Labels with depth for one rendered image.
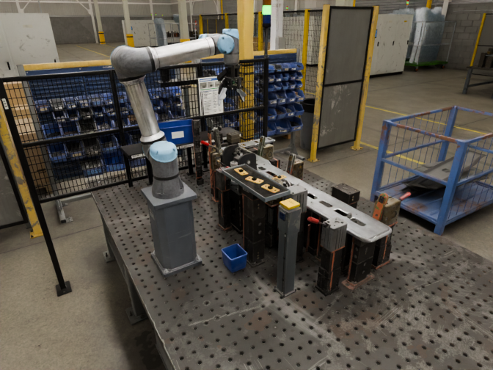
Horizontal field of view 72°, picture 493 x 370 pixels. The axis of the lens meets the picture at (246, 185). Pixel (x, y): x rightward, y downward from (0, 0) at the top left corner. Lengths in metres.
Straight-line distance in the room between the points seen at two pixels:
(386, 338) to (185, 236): 0.97
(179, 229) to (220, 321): 0.46
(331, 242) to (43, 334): 2.00
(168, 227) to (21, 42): 6.90
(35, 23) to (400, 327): 7.80
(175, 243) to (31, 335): 1.39
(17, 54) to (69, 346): 6.48
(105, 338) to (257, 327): 1.31
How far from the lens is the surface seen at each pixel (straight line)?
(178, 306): 1.61
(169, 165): 1.54
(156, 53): 1.47
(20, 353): 2.71
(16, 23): 8.20
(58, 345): 2.64
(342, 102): 5.18
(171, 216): 1.61
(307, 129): 5.33
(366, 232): 1.57
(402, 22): 14.07
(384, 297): 1.73
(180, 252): 1.73
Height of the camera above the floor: 1.82
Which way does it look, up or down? 26 degrees down
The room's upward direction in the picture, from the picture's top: 1 degrees counter-clockwise
